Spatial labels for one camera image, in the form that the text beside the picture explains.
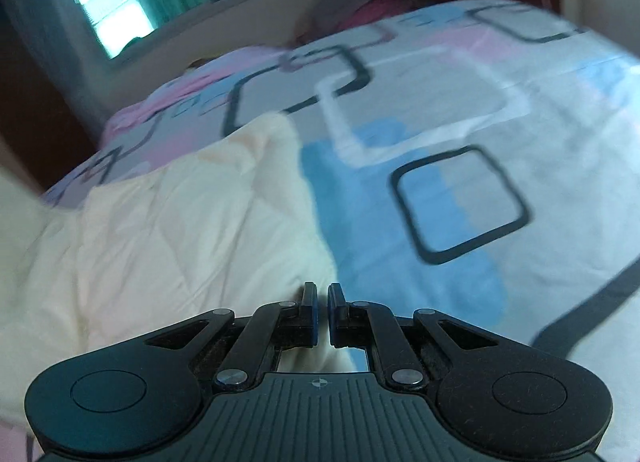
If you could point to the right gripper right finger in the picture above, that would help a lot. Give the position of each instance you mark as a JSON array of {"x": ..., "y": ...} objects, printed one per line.
[{"x": 374, "y": 328}]

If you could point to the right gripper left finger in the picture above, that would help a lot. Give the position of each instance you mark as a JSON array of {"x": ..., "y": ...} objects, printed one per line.
[{"x": 272, "y": 329}]

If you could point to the cream puffer jacket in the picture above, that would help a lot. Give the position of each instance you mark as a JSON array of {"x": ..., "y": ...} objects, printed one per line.
[{"x": 231, "y": 225}]

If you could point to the pile of folded clothes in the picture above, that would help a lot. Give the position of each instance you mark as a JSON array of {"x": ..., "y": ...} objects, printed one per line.
[{"x": 331, "y": 16}]

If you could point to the patterned bed sheet mattress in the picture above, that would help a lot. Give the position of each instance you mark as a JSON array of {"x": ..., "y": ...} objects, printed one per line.
[{"x": 478, "y": 157}]

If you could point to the pink blanket pillow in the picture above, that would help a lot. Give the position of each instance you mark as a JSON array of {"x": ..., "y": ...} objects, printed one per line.
[{"x": 193, "y": 80}]

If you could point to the grey left curtain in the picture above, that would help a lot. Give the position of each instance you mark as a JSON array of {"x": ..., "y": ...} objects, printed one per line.
[{"x": 44, "y": 27}]

